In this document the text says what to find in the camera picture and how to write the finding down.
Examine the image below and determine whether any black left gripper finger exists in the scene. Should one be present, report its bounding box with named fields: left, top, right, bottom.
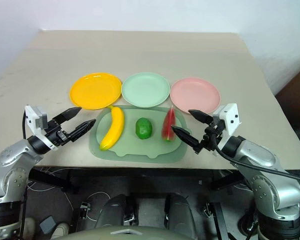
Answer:
left=69, top=118, right=97, bottom=143
left=53, top=106, right=83, bottom=125

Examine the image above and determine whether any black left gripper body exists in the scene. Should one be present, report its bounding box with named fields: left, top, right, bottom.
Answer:
left=46, top=117, right=76, bottom=148

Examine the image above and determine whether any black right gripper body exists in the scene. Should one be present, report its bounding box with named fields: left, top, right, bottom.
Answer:
left=193, top=117, right=227, bottom=155

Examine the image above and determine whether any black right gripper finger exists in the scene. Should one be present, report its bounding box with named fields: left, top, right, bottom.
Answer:
left=170, top=125, right=200, bottom=149
left=187, top=109, right=213, bottom=124

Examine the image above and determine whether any pink plastic plate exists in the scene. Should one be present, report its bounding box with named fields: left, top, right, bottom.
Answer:
left=169, top=77, right=221, bottom=115

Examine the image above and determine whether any yellow plastic plate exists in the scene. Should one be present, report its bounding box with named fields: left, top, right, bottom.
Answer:
left=69, top=72, right=123, bottom=111

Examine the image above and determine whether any light green plastic plate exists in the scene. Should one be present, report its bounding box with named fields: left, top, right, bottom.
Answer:
left=121, top=71, right=171, bottom=108

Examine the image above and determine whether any red toy watermelon slice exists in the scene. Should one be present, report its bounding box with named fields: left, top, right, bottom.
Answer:
left=161, top=105, right=178, bottom=143

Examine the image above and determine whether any yellow toy banana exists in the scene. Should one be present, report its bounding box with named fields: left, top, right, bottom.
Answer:
left=99, top=105, right=126, bottom=151

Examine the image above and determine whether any green toy lime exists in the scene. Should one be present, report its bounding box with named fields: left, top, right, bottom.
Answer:
left=135, top=117, right=154, bottom=140

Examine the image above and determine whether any green silicone tray mat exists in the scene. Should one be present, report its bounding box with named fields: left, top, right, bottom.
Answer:
left=88, top=104, right=189, bottom=165

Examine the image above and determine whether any dark rounded robot leg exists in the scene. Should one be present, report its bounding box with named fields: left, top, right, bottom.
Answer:
left=94, top=194, right=138, bottom=229
left=164, top=193, right=195, bottom=230

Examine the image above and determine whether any grey square block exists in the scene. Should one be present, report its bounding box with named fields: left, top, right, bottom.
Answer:
left=39, top=216, right=57, bottom=235

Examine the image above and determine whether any brown wooden cabinet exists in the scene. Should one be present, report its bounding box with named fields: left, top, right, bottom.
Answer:
left=274, top=61, right=300, bottom=132

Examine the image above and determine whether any white shoe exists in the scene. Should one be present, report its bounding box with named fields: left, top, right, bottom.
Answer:
left=50, top=221, right=71, bottom=240

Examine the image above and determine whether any beige shoe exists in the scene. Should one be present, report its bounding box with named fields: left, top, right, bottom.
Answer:
left=22, top=216, right=36, bottom=240

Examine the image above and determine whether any grey-green robot torso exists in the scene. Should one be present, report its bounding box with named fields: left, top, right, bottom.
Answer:
left=64, top=225, right=202, bottom=240

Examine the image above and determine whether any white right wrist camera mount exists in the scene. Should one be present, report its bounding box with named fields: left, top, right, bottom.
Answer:
left=212, top=102, right=242, bottom=151

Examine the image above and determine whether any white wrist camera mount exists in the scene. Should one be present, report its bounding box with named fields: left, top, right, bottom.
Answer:
left=24, top=104, right=58, bottom=151
left=212, top=102, right=242, bottom=151

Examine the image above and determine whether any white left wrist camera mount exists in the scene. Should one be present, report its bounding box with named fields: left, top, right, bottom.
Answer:
left=24, top=104, right=58, bottom=151

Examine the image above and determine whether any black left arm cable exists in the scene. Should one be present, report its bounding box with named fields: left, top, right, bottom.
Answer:
left=19, top=109, right=31, bottom=240

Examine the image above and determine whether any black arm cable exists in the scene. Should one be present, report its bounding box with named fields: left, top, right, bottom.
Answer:
left=19, top=109, right=31, bottom=240
left=206, top=127, right=300, bottom=187

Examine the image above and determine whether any black table support bracket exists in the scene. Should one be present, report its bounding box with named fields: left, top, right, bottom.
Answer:
left=206, top=171, right=244, bottom=193
left=29, top=168, right=80, bottom=194

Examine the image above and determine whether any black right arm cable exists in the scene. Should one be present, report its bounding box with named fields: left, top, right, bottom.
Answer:
left=206, top=127, right=300, bottom=187

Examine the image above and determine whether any white floor cable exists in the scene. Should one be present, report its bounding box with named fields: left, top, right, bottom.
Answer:
left=26, top=167, right=73, bottom=221

